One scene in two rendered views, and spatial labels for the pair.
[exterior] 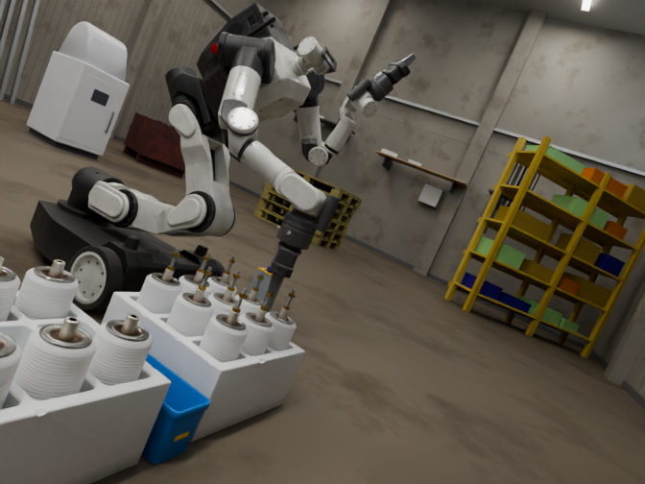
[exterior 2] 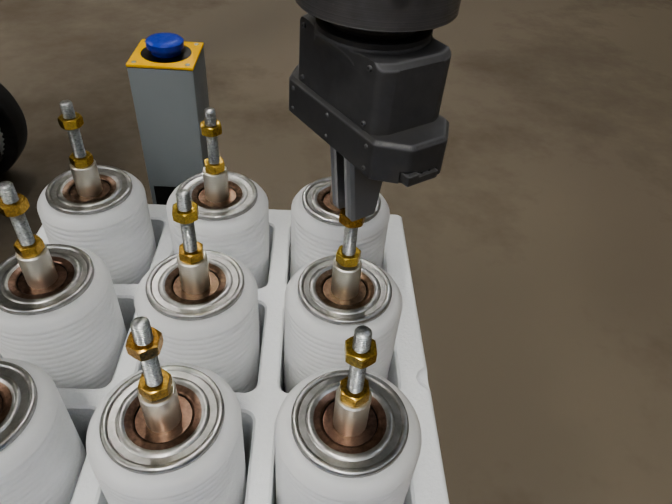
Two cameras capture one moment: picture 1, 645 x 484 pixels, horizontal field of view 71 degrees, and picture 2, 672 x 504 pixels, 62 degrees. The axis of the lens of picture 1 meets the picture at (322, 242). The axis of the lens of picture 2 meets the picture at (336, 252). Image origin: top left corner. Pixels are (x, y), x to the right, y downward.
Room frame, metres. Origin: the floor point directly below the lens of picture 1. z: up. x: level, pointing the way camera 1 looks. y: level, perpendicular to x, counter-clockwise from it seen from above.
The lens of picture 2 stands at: (0.90, 0.24, 0.57)
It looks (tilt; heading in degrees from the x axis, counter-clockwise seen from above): 42 degrees down; 329
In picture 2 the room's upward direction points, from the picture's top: 5 degrees clockwise
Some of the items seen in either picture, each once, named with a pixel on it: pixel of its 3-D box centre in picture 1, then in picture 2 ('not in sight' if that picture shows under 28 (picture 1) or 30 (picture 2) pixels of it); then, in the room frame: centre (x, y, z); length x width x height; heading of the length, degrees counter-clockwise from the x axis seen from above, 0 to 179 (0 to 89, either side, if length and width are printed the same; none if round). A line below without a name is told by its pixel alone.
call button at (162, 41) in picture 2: not in sight; (165, 47); (1.51, 0.12, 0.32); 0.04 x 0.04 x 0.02
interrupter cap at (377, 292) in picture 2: (258, 320); (344, 289); (1.16, 0.07, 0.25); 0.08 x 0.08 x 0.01
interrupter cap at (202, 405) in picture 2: (197, 300); (163, 416); (1.11, 0.23, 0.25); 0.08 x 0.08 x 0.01
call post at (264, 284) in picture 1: (252, 314); (182, 174); (1.51, 0.12, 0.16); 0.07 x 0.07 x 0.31; 64
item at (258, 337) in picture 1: (245, 350); (337, 358); (1.16, 0.07, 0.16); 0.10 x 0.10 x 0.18
